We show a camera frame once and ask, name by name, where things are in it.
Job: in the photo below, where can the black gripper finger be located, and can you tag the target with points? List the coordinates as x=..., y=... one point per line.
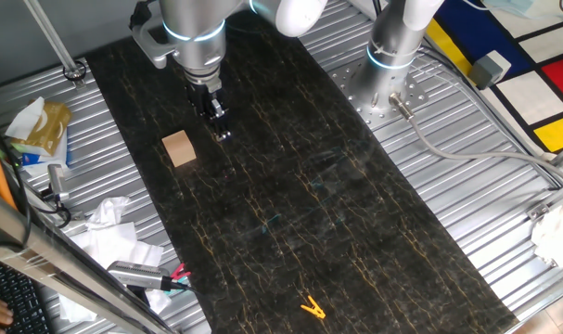
x=220, y=121
x=203, y=119

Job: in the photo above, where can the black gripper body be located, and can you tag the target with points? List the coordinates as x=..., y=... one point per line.
x=200, y=100

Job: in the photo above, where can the small wooden cube block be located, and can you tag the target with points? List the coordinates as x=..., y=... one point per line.
x=179, y=148

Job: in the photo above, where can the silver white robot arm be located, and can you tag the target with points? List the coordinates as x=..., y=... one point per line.
x=195, y=42

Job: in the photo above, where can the black gold-veined marble mat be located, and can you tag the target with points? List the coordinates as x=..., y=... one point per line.
x=309, y=209

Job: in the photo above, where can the crumpled white tissue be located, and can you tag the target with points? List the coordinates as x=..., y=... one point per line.
x=107, y=213

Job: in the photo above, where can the yellow tissue pack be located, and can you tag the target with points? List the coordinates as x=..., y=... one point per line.
x=49, y=127

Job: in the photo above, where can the red clothespin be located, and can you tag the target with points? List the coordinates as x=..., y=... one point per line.
x=179, y=271

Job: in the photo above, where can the white paper sheet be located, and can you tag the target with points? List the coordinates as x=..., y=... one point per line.
x=114, y=250

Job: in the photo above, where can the teal clothespin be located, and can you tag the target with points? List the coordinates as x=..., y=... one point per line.
x=182, y=280

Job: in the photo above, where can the blue white tissue pack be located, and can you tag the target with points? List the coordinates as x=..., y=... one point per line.
x=35, y=160

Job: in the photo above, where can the white tissue sheet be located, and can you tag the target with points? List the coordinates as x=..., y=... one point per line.
x=23, y=120

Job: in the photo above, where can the orange clothespin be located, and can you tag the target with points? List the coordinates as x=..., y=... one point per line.
x=314, y=310

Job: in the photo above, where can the black keyboard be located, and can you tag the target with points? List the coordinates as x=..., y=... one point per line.
x=16, y=292

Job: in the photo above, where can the grey box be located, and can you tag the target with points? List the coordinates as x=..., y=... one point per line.
x=490, y=69

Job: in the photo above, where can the light blue face mask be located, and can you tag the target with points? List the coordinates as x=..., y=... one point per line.
x=508, y=7

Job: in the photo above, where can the colourful squares floor mat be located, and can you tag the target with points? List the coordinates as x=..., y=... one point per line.
x=531, y=97

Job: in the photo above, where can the white cloth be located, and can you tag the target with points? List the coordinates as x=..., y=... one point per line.
x=557, y=232

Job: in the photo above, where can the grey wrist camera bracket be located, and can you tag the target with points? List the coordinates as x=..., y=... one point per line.
x=151, y=48

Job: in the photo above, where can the silver depth camera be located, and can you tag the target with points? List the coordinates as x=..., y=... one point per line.
x=137, y=274

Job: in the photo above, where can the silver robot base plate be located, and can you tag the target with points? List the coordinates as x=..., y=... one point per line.
x=411, y=93

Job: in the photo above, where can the aluminium frame beam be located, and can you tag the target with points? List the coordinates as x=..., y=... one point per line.
x=54, y=264

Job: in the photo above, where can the metal corner bracket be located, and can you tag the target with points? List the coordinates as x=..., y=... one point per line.
x=538, y=211

